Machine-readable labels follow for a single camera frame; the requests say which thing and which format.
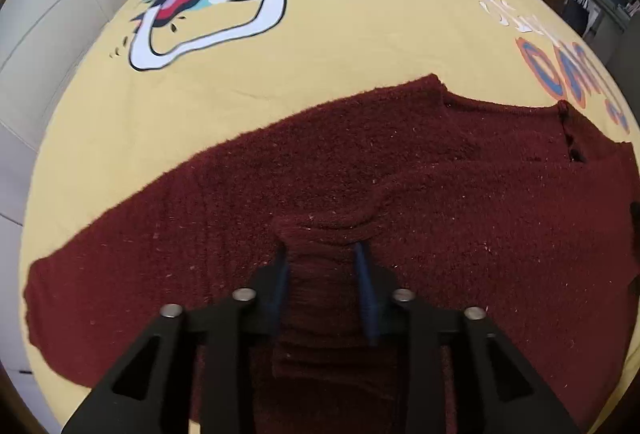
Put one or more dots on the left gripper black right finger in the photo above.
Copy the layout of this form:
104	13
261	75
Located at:
452	358

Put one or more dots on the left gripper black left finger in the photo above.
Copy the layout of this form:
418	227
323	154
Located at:
190	365

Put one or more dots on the dark red knit sweater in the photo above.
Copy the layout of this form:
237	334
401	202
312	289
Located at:
530	213

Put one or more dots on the yellow dinosaur print bedspread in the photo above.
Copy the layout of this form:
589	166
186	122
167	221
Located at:
322	50

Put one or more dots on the black bag on floor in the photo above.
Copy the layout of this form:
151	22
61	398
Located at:
576	14

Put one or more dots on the white wardrobe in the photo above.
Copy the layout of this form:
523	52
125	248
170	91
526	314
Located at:
55	14

